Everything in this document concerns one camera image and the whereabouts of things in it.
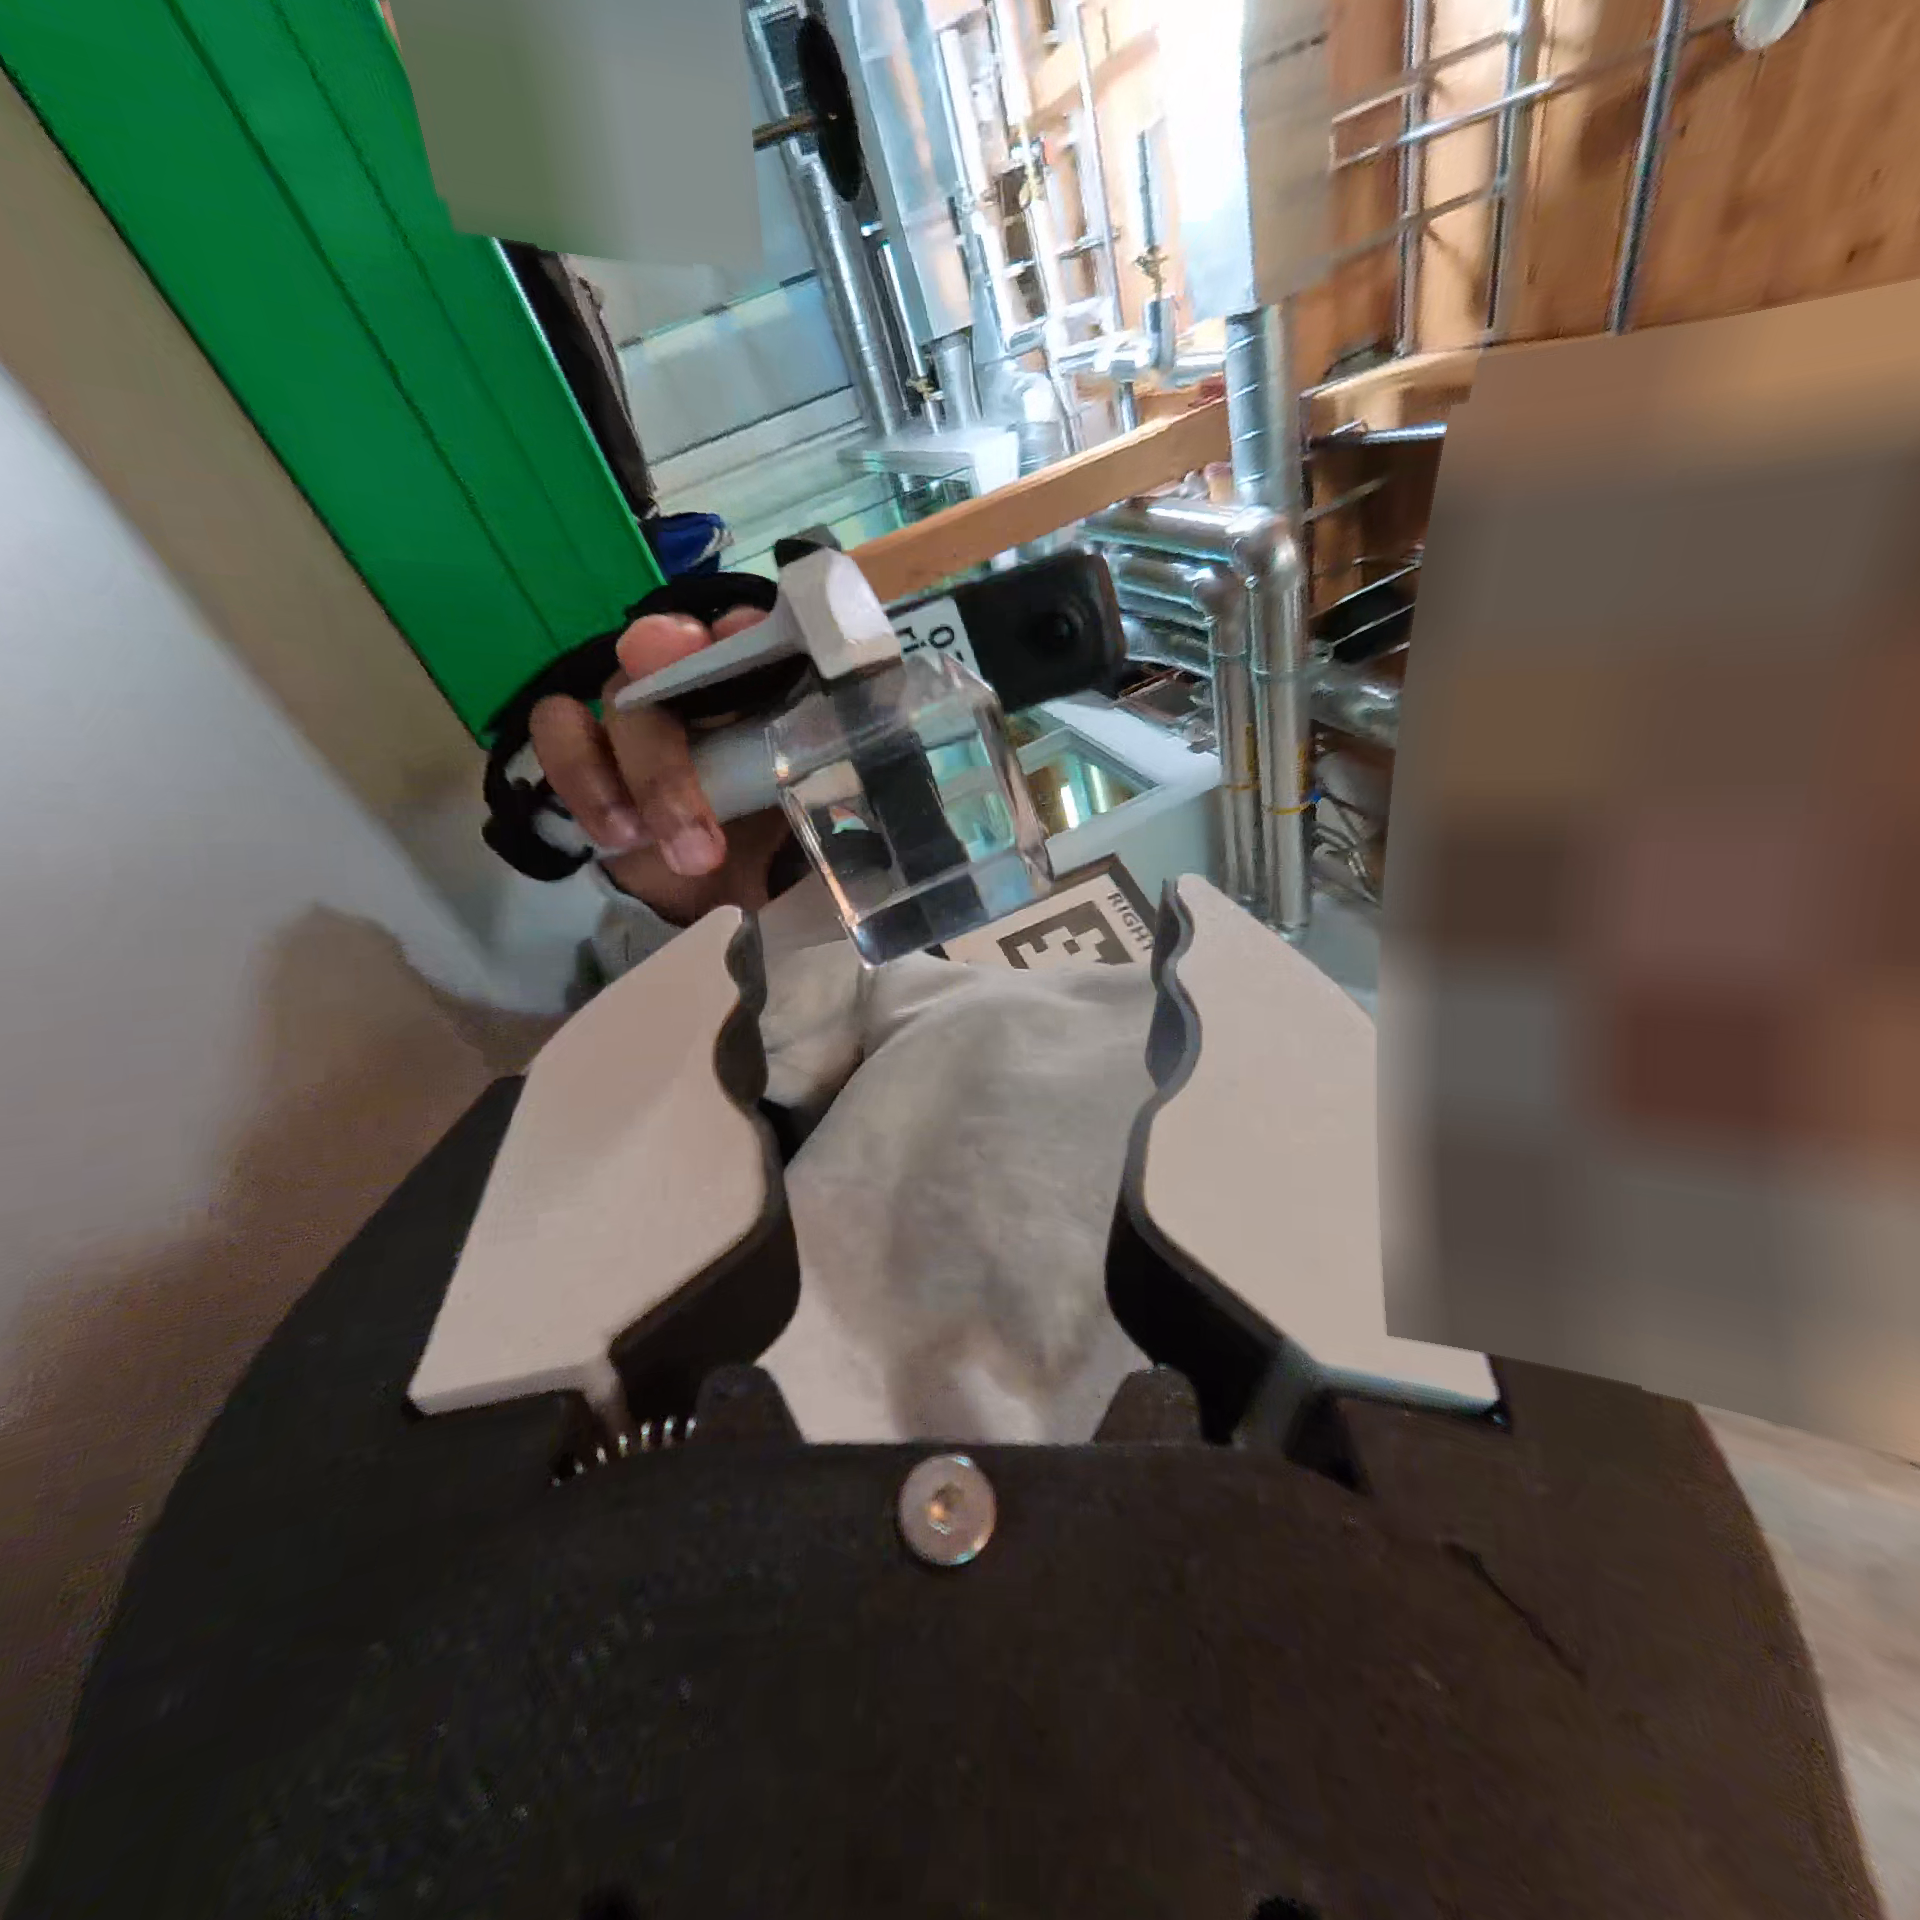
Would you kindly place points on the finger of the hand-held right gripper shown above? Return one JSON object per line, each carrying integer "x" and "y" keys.
{"x": 841, "y": 620}

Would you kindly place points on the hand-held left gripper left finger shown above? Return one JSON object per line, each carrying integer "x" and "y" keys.
{"x": 599, "y": 1198}

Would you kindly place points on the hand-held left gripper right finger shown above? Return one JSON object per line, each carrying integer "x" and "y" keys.
{"x": 1274, "y": 1171}

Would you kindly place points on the clear acrylic cube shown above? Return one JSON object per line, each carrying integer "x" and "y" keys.
{"x": 961, "y": 839}

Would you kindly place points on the green plastic bin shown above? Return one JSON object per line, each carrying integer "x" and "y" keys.
{"x": 301, "y": 375}

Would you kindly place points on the person's right forearm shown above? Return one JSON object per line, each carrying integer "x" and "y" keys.
{"x": 961, "y": 1171}

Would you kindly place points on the person's right hand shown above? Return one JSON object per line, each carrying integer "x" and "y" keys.
{"x": 645, "y": 812}

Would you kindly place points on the blue jacket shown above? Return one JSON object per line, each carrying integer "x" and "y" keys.
{"x": 696, "y": 537}

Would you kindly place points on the large black framed marker sign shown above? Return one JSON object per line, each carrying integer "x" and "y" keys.
{"x": 1051, "y": 938}

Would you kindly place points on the black floor lamp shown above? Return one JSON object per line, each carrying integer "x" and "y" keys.
{"x": 834, "y": 90}

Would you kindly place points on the wooden support post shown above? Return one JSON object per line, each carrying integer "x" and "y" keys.
{"x": 1051, "y": 487}

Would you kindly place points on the metal air duct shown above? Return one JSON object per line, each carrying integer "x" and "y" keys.
{"x": 1274, "y": 673}

